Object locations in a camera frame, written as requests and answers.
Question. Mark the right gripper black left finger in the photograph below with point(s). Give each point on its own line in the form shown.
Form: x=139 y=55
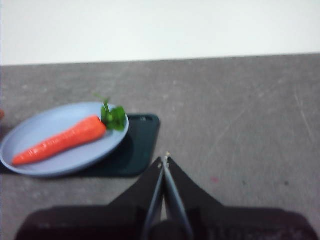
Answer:
x=112 y=222

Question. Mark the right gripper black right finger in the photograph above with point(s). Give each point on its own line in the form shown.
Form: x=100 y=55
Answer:
x=225 y=225

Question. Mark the orange carrot with green leaves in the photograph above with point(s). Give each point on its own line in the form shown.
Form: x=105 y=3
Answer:
x=62 y=140

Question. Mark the blue round plate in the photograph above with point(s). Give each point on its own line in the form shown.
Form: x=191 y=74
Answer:
x=50 y=122

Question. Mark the black rectangular tray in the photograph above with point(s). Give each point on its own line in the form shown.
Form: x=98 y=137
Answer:
x=140 y=150

